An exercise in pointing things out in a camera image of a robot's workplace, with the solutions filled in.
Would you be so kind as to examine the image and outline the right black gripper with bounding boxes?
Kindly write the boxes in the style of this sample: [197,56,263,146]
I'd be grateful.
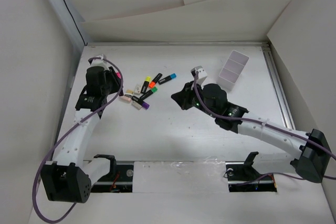
[171,80,218,119]

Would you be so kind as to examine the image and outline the blue highlighter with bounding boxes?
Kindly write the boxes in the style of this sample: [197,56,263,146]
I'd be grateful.
[158,73,176,85]

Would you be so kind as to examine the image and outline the green highlighter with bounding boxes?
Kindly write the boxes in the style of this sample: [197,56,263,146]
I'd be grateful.
[139,87,158,100]

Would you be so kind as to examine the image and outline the orange highlighter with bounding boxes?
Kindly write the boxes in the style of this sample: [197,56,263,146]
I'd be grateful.
[148,73,162,89]

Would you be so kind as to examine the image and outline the purple highlighter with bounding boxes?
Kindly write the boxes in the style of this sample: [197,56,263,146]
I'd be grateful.
[132,96,150,110]

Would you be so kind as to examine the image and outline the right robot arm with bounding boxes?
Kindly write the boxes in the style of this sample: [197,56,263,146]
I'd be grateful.
[171,82,334,183]

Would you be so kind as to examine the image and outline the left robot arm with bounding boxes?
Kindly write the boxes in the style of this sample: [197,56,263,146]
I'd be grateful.
[41,66,121,203]

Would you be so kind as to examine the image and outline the pink eraser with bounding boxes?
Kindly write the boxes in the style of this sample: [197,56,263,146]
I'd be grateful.
[119,95,132,103]

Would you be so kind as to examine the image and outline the yellow highlighter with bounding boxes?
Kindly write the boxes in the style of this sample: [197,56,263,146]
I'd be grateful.
[141,76,151,94]

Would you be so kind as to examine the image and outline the white divided pen holder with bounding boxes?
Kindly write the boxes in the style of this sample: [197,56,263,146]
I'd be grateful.
[216,50,249,91]

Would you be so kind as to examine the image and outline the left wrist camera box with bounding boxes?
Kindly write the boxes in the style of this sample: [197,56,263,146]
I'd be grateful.
[88,54,108,70]

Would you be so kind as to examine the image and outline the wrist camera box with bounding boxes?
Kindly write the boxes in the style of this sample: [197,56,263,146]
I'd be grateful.
[191,66,207,86]
[88,54,108,70]

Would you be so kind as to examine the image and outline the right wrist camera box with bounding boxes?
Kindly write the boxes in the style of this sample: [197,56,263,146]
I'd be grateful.
[191,66,207,86]

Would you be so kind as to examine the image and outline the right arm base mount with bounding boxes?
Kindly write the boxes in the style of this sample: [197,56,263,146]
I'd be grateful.
[223,152,277,193]

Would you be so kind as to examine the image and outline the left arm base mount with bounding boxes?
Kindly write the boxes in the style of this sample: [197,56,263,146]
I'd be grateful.
[91,154,134,193]

